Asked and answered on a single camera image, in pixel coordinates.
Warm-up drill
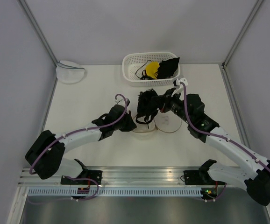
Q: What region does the white folded mesh bag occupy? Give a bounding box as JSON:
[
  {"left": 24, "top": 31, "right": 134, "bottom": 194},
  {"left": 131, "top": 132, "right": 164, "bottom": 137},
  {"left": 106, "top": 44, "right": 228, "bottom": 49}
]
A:
[{"left": 56, "top": 60, "right": 86, "bottom": 84}]

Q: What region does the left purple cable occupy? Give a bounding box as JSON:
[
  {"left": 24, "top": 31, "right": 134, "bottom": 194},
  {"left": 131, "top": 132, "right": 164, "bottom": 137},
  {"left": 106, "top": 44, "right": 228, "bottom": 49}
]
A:
[{"left": 28, "top": 93, "right": 129, "bottom": 175}]

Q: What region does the aluminium mounting rail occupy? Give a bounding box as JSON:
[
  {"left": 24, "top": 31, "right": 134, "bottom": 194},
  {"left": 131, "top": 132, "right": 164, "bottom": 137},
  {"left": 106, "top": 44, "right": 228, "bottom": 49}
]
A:
[{"left": 18, "top": 167, "right": 201, "bottom": 187}]

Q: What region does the yellow bra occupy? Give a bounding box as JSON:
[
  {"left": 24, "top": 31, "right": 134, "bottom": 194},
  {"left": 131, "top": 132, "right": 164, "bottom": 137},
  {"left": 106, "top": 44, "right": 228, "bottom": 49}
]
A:
[{"left": 145, "top": 62, "right": 160, "bottom": 79}]

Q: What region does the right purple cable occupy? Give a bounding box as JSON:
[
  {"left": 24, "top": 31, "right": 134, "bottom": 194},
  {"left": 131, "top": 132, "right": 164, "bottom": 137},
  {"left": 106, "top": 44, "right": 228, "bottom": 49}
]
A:
[{"left": 180, "top": 81, "right": 270, "bottom": 207}]

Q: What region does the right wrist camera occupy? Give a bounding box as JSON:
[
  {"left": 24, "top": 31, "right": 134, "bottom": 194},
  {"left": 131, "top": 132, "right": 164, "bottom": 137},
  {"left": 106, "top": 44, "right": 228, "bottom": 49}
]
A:
[{"left": 172, "top": 77, "right": 188, "bottom": 95}]

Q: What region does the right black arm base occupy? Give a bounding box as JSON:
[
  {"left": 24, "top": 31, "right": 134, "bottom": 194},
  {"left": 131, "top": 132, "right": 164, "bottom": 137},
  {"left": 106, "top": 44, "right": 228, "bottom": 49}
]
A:
[{"left": 180, "top": 159, "right": 225, "bottom": 186}]

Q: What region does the purple cable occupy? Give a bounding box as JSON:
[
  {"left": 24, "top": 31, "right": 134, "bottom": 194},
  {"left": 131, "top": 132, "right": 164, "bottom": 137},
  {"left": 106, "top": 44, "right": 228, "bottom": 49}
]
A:
[
  {"left": 28, "top": 93, "right": 129, "bottom": 175},
  {"left": 180, "top": 81, "right": 270, "bottom": 207}
]

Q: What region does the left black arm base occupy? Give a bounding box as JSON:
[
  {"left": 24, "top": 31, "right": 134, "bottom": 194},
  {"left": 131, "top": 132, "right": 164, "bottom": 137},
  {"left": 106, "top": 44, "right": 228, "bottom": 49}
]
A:
[{"left": 55, "top": 158, "right": 102, "bottom": 185}]

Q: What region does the black bra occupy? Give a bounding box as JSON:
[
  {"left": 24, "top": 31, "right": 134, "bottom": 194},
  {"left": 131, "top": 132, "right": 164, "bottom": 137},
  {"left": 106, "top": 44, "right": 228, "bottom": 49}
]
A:
[
  {"left": 135, "top": 89, "right": 164, "bottom": 125},
  {"left": 157, "top": 57, "right": 180, "bottom": 79}
]

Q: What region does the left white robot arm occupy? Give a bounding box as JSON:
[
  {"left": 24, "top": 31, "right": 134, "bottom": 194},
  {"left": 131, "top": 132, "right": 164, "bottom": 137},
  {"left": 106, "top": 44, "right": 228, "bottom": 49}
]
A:
[{"left": 25, "top": 104, "right": 137, "bottom": 185}]

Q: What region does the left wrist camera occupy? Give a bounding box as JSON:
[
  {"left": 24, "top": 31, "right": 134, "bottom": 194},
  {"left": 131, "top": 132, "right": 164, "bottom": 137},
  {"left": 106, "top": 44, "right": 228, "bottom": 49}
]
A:
[{"left": 115, "top": 98, "right": 130, "bottom": 106}]

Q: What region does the white mesh laundry bag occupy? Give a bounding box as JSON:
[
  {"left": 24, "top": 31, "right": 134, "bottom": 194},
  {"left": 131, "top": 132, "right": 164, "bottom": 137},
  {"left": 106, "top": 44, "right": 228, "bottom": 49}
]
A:
[{"left": 132, "top": 112, "right": 182, "bottom": 140}]

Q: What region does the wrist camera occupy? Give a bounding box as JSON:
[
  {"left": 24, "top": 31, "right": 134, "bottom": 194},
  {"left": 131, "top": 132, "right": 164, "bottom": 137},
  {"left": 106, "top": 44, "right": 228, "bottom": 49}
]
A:
[
  {"left": 115, "top": 98, "right": 130, "bottom": 106},
  {"left": 172, "top": 77, "right": 188, "bottom": 95}
]

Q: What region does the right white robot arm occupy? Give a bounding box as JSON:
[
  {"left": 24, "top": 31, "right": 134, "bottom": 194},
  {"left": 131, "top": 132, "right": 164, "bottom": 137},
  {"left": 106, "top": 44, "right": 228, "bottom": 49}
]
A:
[{"left": 153, "top": 88, "right": 270, "bottom": 206}]

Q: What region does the white plastic basket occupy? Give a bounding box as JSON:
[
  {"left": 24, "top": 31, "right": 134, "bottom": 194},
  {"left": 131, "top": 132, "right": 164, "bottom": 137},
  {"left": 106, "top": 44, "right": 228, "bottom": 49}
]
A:
[{"left": 122, "top": 52, "right": 181, "bottom": 87}]

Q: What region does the white slotted cable duct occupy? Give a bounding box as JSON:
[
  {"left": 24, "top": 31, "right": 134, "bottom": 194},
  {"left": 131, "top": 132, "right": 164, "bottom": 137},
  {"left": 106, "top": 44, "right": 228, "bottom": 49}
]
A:
[{"left": 28, "top": 187, "right": 202, "bottom": 197}]

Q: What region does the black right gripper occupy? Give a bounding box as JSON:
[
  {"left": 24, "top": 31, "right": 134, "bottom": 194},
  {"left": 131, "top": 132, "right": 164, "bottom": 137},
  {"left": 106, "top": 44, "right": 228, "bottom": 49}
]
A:
[{"left": 152, "top": 87, "right": 192, "bottom": 125}]

